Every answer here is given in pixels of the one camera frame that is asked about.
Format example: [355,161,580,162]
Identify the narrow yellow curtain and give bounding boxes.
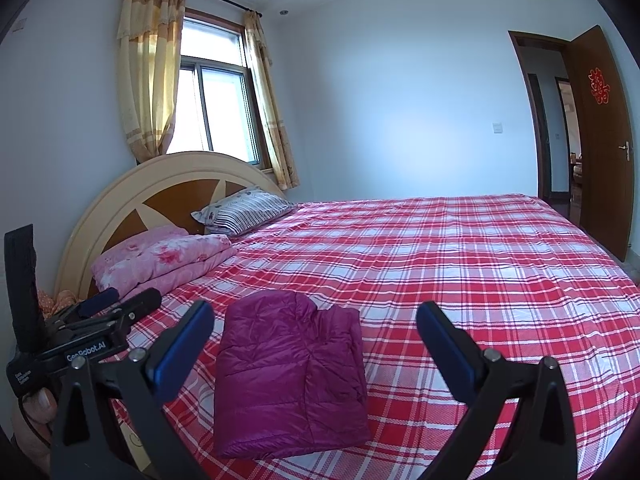
[243,10,300,191]

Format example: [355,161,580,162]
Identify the brown door frame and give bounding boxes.
[507,30,573,218]

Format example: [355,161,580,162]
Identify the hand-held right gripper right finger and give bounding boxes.
[416,301,578,480]

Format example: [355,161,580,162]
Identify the window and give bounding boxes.
[165,7,273,171]

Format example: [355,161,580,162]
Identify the pink floral folded quilt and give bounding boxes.
[91,225,238,298]

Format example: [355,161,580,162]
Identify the purple quilted down jacket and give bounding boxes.
[214,290,372,460]

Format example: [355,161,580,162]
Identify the striped pillow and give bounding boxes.
[191,186,298,237]

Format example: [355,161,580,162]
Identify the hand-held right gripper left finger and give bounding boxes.
[50,300,217,480]

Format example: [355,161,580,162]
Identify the bed with red plaid sheet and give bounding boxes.
[90,194,640,480]

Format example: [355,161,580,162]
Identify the red paper door decoration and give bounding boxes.
[587,66,613,106]

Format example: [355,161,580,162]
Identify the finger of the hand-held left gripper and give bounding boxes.
[50,287,163,346]
[75,287,120,318]

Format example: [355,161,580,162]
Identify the brown wooden door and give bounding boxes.
[567,25,636,263]

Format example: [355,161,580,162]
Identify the cream and brown wooden headboard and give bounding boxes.
[54,151,286,301]

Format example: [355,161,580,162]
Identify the orange patterned cloth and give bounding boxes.
[40,290,76,318]

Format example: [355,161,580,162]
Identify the person's left hand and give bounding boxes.
[12,387,58,466]

